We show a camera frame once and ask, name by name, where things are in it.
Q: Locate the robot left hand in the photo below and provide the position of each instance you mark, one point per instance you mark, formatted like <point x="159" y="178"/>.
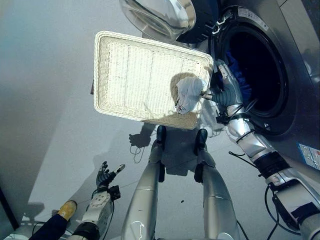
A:
<point x="104" y="178"/>

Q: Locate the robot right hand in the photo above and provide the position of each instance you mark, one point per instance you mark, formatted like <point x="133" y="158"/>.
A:
<point x="226" y="93"/>

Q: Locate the white garment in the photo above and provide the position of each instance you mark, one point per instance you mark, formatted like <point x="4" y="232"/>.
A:
<point x="188" y="93"/>

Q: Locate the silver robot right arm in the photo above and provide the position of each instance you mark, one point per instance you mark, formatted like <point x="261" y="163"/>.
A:
<point x="260" y="150"/>

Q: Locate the blue clothes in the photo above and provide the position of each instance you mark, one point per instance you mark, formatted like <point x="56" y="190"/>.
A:
<point x="241" y="75"/>

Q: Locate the grey front-loading washing machine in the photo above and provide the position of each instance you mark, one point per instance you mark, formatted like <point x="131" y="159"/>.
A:
<point x="292" y="75"/>

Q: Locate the glass washing machine door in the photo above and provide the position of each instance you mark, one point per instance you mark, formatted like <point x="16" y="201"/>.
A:
<point x="160" y="17"/>

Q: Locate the silver robot left leg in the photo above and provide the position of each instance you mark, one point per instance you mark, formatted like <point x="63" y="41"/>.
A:
<point x="145" y="190"/>

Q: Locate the silver robot leg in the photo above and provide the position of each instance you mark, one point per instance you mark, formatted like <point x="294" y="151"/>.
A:
<point x="145" y="190"/>
<point x="215" y="190"/>

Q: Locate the person's yellow shoe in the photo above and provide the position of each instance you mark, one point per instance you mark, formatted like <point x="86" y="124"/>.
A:
<point x="67" y="209"/>

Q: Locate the person's leg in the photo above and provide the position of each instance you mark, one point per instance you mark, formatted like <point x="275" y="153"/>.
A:
<point x="51" y="228"/>

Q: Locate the white wicker laundry basket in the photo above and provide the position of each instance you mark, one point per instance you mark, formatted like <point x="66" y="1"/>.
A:
<point x="140" y="80"/>

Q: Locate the silver robot right leg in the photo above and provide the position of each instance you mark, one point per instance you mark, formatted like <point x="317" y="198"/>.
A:
<point x="215" y="190"/>

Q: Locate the dark furniture panel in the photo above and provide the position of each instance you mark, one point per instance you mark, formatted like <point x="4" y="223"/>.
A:
<point x="7" y="212"/>

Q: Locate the blue white label sticker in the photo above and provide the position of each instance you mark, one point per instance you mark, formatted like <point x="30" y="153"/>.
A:
<point x="309" y="156"/>

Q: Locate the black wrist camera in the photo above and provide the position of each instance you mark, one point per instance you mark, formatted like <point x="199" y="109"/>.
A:
<point x="115" y="192"/>

